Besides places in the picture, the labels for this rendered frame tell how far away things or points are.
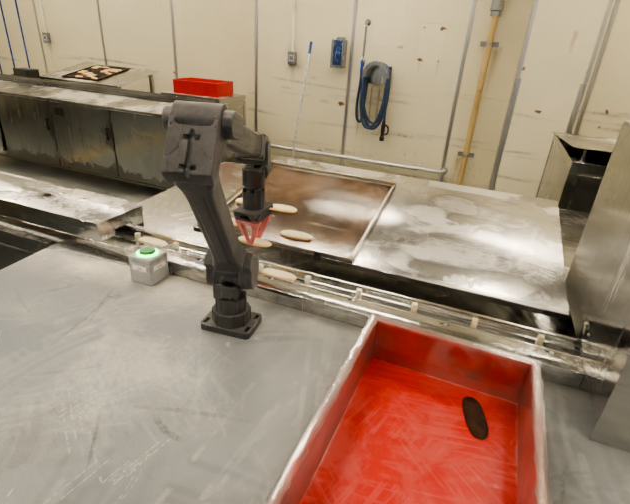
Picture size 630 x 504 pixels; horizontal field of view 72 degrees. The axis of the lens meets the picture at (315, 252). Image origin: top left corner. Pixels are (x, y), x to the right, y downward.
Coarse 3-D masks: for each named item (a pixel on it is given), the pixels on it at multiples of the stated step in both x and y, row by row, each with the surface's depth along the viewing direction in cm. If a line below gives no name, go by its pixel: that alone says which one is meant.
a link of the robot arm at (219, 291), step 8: (216, 272) 93; (224, 272) 93; (216, 280) 94; (224, 280) 93; (232, 280) 93; (216, 288) 93; (224, 288) 93; (232, 288) 93; (216, 296) 94; (224, 296) 94; (232, 296) 94
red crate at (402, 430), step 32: (384, 384) 85; (416, 384) 85; (448, 384) 86; (352, 416) 77; (384, 416) 77; (416, 416) 78; (448, 416) 78; (512, 416) 79; (352, 448) 71; (384, 448) 71; (416, 448) 72; (448, 448) 72; (480, 448) 72; (512, 448) 73; (320, 480) 65; (352, 480) 66; (384, 480) 66; (416, 480) 66; (448, 480) 67; (480, 480) 67; (512, 480) 67
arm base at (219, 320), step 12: (216, 300) 95; (240, 300) 95; (216, 312) 96; (228, 312) 95; (240, 312) 96; (252, 312) 102; (204, 324) 97; (216, 324) 96; (228, 324) 95; (240, 324) 96; (252, 324) 98; (240, 336) 95
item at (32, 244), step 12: (36, 180) 184; (0, 228) 140; (0, 240) 143; (12, 240) 140; (24, 240) 138; (36, 240) 133; (48, 240) 134; (0, 252) 146; (12, 252) 143; (24, 252) 141; (36, 252) 138; (0, 264) 149
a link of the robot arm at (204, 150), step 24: (192, 120) 64; (216, 120) 63; (168, 144) 63; (192, 144) 64; (216, 144) 63; (168, 168) 63; (192, 168) 66; (216, 168) 64; (192, 192) 67; (216, 192) 70; (216, 216) 73; (216, 240) 79; (216, 264) 88; (240, 264) 89; (240, 288) 95
